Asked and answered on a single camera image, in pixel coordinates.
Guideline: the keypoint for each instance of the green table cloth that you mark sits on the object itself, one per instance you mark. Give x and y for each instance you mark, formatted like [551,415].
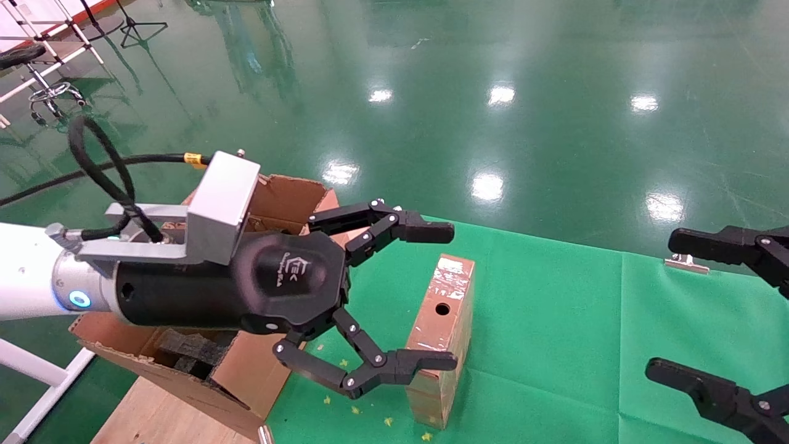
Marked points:
[555,339]

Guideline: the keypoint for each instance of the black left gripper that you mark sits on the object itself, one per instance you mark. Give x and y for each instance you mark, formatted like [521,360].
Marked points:
[283,283]

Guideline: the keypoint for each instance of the white metal table frame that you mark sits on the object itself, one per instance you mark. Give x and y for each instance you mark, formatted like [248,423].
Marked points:
[31,365]

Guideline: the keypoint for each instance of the long cardboard box with hole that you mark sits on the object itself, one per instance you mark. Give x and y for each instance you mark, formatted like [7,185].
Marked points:
[431,336]

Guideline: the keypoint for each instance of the black tripod stand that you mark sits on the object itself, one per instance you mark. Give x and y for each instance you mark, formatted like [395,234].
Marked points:
[130,18]

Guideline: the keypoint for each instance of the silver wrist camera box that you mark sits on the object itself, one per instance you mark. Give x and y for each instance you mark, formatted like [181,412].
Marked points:
[222,197]

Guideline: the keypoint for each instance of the black foam block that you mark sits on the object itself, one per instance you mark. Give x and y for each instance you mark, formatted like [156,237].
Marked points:
[191,348]

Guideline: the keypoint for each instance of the large open cardboard carton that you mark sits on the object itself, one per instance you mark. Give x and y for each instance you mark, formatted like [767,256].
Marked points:
[246,370]

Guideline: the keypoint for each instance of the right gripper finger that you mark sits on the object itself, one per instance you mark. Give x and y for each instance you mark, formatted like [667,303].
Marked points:
[721,398]
[721,242]

